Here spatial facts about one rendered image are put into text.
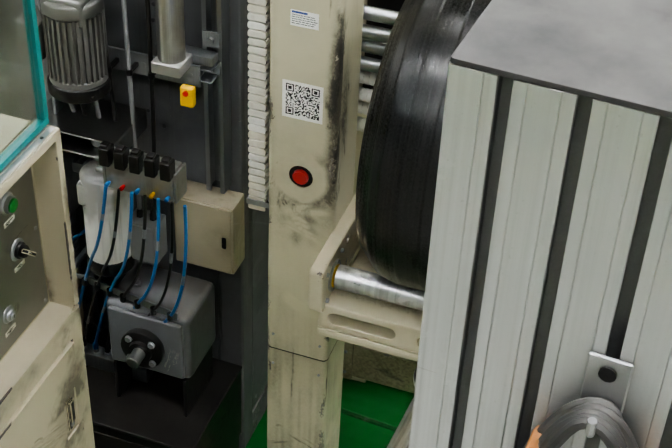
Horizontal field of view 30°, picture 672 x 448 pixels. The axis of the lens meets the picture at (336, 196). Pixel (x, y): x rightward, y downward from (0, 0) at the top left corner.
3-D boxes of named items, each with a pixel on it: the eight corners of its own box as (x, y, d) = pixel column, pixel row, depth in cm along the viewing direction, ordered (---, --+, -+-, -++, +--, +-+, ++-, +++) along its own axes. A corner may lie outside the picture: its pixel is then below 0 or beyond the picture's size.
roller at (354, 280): (334, 258, 228) (337, 268, 232) (326, 280, 226) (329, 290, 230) (522, 306, 219) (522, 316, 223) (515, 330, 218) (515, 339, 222)
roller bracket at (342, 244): (307, 311, 228) (308, 270, 222) (375, 191, 258) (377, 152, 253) (324, 316, 227) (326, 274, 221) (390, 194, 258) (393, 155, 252)
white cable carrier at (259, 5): (247, 207, 236) (246, -22, 207) (258, 193, 239) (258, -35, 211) (269, 213, 235) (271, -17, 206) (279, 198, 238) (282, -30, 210)
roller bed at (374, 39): (336, 131, 267) (342, 6, 249) (358, 97, 278) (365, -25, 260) (425, 151, 262) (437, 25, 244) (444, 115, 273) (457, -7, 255)
